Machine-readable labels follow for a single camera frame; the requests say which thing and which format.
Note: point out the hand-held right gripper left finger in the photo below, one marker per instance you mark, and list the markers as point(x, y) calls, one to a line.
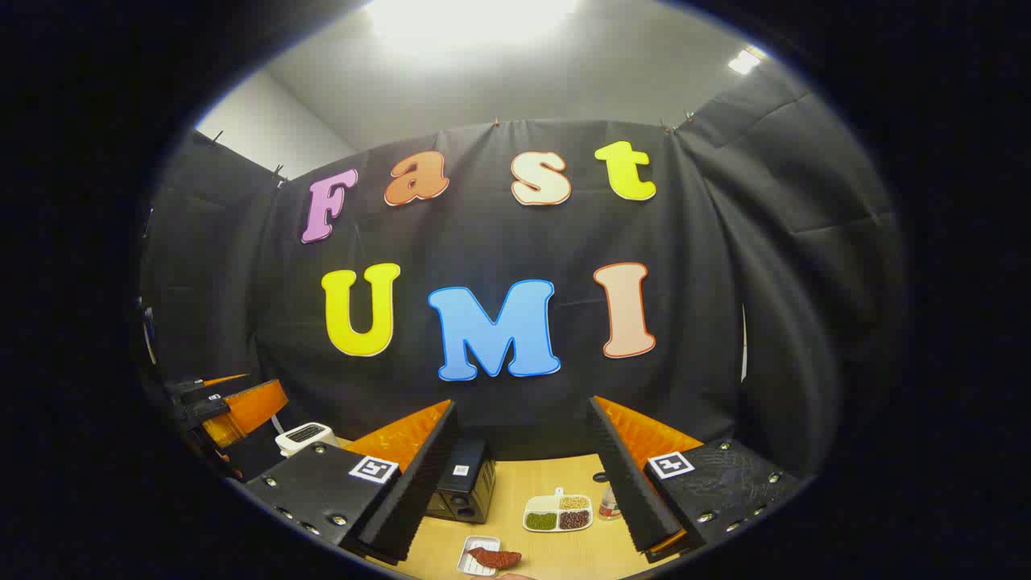
point(423, 483)

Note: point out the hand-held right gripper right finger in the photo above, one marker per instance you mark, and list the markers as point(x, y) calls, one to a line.
point(624, 483)

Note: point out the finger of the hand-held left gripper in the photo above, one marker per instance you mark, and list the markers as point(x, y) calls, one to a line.
point(225, 379)
point(250, 407)

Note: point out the black electric oven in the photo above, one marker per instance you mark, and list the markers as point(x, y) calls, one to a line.
point(471, 483)

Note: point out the brown meat steak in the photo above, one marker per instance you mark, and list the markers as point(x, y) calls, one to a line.
point(495, 557)

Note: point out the clear plastic bottle red label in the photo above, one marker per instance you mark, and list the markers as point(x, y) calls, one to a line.
point(609, 503)

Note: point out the white toaster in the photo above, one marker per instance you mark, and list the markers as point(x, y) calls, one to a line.
point(304, 437)

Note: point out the white divided dish of beans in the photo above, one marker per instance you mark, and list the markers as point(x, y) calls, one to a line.
point(557, 512)

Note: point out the white ribbed tray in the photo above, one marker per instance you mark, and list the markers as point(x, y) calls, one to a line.
point(469, 562)

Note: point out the black backdrop cloth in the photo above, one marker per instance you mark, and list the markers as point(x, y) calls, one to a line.
point(483, 242)

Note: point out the ceiling light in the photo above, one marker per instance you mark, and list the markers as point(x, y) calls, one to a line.
point(744, 62)

